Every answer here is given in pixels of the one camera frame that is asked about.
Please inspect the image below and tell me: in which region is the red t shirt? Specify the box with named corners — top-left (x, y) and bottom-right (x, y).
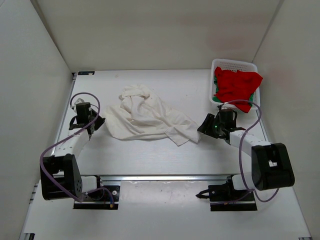
top-left (214, 67), bottom-right (263, 113)

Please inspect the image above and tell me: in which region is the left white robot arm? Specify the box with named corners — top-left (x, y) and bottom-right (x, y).
top-left (43, 98), bottom-right (105, 200)

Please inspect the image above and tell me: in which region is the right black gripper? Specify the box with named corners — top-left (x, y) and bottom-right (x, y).
top-left (198, 114), bottom-right (225, 139)

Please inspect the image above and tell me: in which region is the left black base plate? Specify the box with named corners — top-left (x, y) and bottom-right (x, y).
top-left (73, 185), bottom-right (121, 210)

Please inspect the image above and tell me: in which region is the aluminium rail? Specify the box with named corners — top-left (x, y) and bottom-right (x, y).
top-left (100, 174), bottom-right (230, 182)

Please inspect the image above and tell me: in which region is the white plastic basket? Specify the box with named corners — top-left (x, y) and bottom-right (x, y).
top-left (208, 58), bottom-right (261, 112)

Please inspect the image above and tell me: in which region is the white t shirt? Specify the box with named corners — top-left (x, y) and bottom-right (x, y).
top-left (103, 84), bottom-right (201, 146)

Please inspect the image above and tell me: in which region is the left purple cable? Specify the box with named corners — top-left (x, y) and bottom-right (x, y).
top-left (39, 92), bottom-right (116, 208)

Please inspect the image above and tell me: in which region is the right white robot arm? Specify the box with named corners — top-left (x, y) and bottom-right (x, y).
top-left (197, 109), bottom-right (295, 200)

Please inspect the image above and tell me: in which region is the dark blue label sticker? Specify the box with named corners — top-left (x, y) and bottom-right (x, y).
top-left (77, 71), bottom-right (95, 76)

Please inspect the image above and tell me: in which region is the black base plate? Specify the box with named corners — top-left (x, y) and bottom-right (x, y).
top-left (73, 185), bottom-right (121, 210)
top-left (195, 183), bottom-right (258, 212)

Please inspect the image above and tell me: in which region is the green t shirt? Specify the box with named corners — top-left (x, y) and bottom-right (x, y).
top-left (212, 75), bottom-right (255, 103)

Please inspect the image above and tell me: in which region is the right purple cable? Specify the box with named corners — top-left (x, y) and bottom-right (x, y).
top-left (217, 99), bottom-right (280, 204)

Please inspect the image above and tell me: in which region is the purple cable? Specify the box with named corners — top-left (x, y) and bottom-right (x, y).
top-left (217, 99), bottom-right (280, 204)
top-left (39, 92), bottom-right (116, 208)

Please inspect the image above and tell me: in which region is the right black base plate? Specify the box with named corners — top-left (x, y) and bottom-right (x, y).
top-left (195, 183), bottom-right (258, 212)

